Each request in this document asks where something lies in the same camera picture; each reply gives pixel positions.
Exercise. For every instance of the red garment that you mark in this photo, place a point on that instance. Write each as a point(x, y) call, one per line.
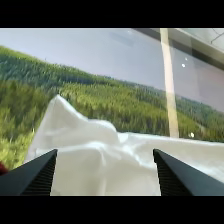
point(2, 168)

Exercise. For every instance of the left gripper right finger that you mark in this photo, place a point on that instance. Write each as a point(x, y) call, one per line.
point(181, 176)

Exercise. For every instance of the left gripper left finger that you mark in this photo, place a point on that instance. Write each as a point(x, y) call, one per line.
point(31, 178)

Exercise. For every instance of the white garment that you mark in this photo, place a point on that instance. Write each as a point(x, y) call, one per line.
point(106, 156)

